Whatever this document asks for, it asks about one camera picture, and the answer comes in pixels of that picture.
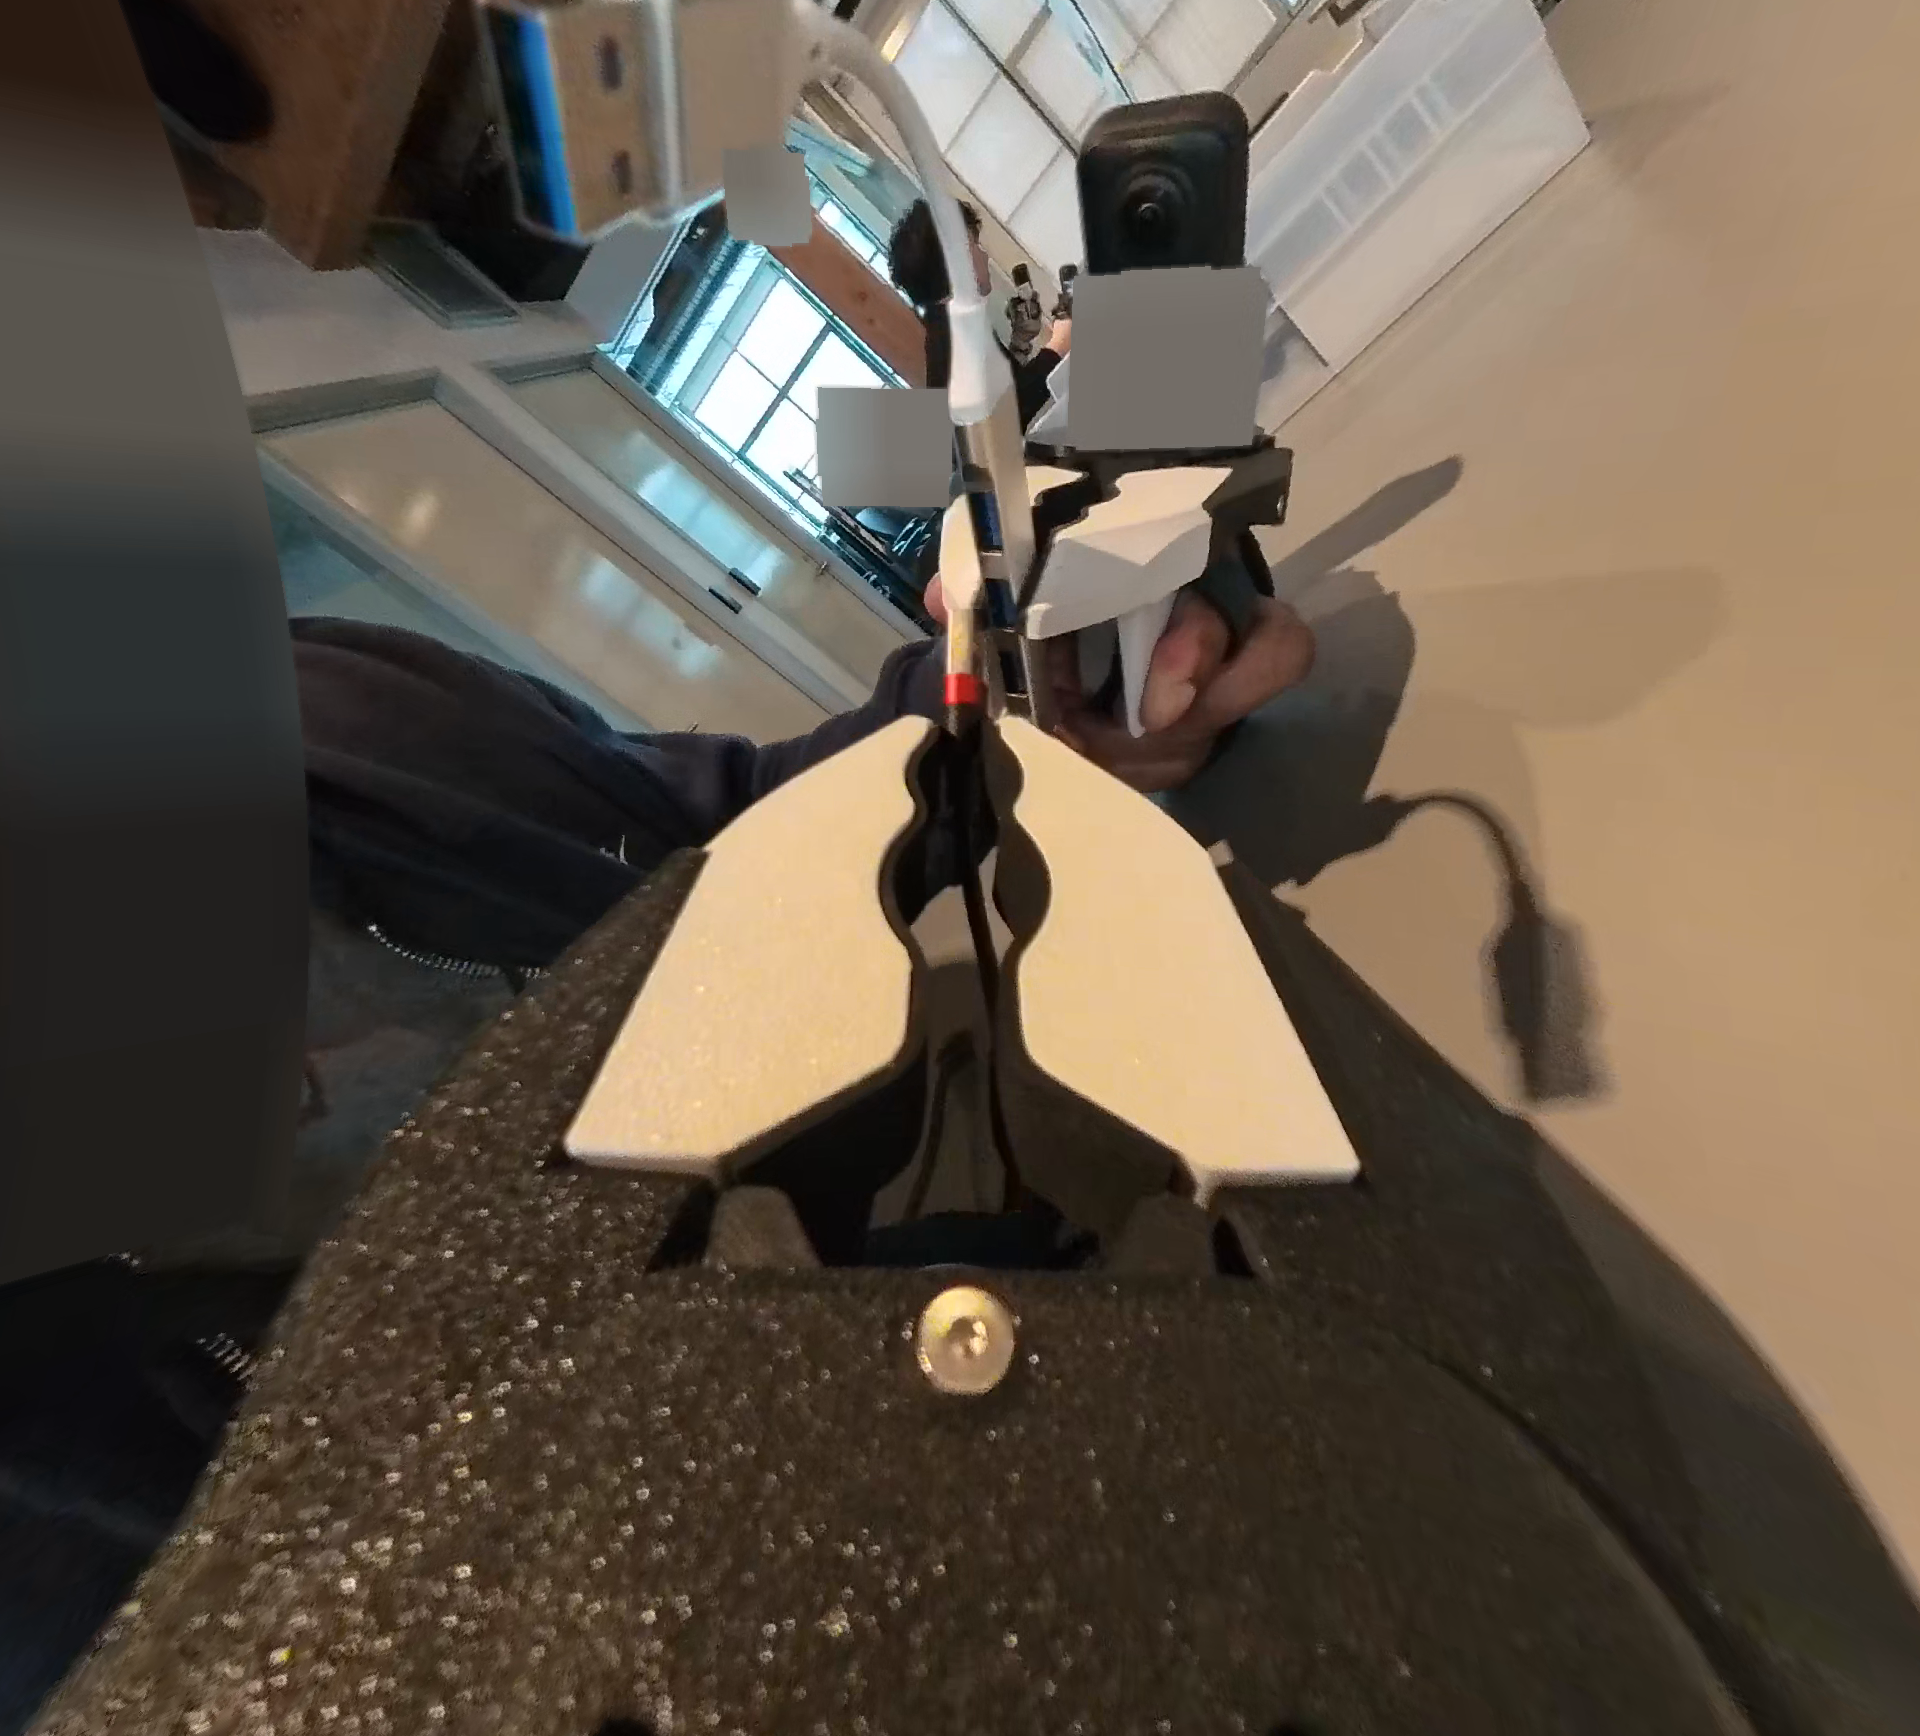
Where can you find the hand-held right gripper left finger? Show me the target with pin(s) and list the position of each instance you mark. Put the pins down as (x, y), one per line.
(748, 983)

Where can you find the person's left forearm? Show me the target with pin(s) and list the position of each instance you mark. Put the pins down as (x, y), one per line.
(536, 781)

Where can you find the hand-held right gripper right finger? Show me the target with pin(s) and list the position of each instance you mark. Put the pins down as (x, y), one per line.
(1184, 983)

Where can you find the person's left hand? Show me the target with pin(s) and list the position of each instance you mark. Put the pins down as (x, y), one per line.
(1218, 682)

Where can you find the person's torso in dark jacket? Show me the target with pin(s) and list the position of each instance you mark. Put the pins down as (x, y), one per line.
(423, 1047)

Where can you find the clear plastic bin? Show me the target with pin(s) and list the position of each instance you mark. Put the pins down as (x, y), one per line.
(1410, 147)

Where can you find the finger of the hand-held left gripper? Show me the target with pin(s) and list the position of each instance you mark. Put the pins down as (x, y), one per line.
(1130, 548)

